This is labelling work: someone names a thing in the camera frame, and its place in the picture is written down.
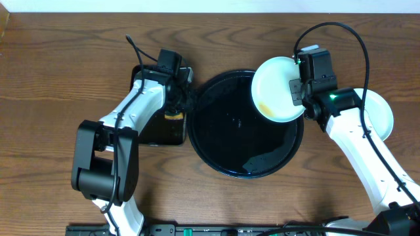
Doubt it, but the green and yellow sponge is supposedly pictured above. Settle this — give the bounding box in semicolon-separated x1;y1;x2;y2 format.
164;112;184;121

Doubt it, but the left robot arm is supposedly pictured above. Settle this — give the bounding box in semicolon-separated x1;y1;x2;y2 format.
71;65;194;235

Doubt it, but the light blue plate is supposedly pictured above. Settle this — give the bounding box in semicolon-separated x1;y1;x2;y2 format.
365;90;394;141
251;56;305;123

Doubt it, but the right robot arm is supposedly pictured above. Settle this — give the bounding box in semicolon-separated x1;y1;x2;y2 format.
285;77;419;235

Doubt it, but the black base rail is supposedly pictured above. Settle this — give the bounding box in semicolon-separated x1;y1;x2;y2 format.
64;223;332;236

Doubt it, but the black round tray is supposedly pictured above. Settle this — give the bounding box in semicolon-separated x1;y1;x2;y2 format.
186;69;304;179

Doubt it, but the black rectangular water tray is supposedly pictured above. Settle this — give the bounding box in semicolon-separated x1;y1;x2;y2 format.
126;72;187;146

